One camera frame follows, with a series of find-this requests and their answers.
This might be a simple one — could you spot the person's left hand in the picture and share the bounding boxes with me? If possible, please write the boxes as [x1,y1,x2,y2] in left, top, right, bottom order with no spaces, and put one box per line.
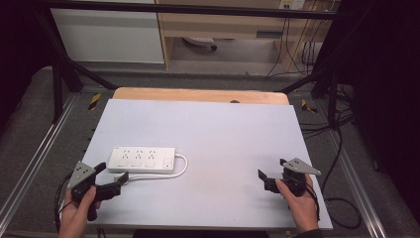
[57,185,102,238]

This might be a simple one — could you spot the yellow black tape mark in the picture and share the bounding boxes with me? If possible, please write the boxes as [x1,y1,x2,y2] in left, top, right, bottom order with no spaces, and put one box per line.
[87,92,103,111]

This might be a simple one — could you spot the dark curtain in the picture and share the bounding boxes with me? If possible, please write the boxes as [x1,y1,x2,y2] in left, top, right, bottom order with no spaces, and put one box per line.
[0,0,60,133]
[316,0,420,226]

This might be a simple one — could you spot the white power cable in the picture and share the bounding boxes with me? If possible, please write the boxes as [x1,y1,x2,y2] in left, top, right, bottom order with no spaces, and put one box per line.
[127,153,189,181]

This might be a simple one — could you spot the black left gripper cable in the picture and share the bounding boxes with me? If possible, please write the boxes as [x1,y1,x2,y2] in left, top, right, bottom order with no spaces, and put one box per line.
[53,174,74,232]

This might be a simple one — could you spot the white wall socket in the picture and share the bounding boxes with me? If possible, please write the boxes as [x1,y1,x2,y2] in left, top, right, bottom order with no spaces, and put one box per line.
[278,0,306,11]

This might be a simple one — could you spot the white chair base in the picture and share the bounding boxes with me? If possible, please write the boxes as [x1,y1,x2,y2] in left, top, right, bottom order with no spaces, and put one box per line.
[181,36,219,52]

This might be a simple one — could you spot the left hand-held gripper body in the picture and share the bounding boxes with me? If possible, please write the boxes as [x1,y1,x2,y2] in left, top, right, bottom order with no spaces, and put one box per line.
[66,160,107,222]

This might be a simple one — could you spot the aluminium floor rail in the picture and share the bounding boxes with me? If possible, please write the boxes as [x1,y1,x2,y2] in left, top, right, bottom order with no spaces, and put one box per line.
[0,92,80,226]
[326,128,388,238]

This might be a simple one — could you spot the person's right hand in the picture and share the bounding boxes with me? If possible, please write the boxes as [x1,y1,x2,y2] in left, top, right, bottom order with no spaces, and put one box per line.
[274,174,321,234]

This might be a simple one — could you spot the white power strip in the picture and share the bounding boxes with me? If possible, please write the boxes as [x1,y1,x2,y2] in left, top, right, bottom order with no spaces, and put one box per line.
[107,146,177,175]

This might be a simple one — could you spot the white cabinet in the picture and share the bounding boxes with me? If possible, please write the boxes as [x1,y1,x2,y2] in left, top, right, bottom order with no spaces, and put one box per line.
[50,0,165,64]

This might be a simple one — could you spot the hanging black cables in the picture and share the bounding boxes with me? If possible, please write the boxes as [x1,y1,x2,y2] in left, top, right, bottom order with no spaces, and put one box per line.
[265,0,335,78]

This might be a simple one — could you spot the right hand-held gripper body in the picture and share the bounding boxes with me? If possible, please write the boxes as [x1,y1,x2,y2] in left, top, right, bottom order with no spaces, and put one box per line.
[279,157,322,198]

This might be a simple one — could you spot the bundle of black floor cables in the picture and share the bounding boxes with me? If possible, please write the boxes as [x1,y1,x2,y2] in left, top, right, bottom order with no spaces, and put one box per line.
[298,83,356,140]

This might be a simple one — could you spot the black horizontal frame bar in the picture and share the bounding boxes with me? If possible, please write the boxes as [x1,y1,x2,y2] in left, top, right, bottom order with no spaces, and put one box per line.
[42,0,345,20]

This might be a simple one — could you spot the black metal stand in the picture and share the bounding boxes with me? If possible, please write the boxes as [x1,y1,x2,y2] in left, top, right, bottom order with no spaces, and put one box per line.
[36,9,118,124]
[280,62,341,130]

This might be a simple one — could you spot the wooden board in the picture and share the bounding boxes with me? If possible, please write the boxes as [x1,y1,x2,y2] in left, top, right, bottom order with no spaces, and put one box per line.
[112,86,290,106]

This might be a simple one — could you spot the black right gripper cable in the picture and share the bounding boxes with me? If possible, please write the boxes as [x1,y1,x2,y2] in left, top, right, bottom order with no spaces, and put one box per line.
[305,112,363,230]

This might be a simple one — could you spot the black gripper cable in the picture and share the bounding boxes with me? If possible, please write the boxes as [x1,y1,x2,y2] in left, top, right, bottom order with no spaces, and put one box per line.
[53,174,74,232]
[305,112,363,230]

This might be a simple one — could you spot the wooden desk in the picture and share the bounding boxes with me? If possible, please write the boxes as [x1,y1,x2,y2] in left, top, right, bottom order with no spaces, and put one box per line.
[155,0,341,72]

